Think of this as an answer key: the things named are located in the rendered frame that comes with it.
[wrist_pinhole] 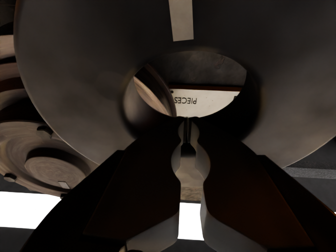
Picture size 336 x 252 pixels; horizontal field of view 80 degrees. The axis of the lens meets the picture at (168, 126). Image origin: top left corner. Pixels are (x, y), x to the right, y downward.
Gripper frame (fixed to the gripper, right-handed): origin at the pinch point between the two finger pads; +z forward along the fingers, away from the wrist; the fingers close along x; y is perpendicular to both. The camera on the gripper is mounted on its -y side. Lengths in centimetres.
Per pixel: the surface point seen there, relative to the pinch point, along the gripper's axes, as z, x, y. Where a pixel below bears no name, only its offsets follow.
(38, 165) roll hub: 17.0, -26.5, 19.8
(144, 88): 22.8, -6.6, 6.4
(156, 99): 23.4, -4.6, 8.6
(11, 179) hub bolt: 18.7, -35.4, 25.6
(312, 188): 536, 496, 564
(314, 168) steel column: 381, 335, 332
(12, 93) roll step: 19.0, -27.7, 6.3
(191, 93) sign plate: 38.3, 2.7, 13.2
